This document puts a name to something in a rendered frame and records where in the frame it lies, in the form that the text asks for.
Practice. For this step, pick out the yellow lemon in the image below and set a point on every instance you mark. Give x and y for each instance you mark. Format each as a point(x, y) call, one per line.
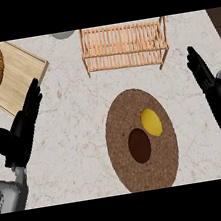
point(151, 122)

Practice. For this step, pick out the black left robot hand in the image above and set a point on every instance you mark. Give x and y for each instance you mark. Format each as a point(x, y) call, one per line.
point(21, 130)

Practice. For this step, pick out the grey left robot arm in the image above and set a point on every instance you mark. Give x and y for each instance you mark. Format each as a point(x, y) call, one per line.
point(11, 194)

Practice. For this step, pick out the dark brown wooden panel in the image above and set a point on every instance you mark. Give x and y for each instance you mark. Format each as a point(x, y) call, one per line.
point(219, 22)

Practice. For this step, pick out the grey round object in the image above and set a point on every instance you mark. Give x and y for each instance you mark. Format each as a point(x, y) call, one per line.
point(63, 35)

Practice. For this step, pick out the pale wooden cutting board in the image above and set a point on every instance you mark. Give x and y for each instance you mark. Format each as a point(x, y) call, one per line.
point(12, 77)

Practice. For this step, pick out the wooden tiered shelf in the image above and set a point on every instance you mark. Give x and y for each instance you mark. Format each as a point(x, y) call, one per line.
point(124, 46)

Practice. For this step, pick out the round brown cork placemat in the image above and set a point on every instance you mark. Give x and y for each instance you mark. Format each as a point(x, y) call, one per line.
point(141, 139)

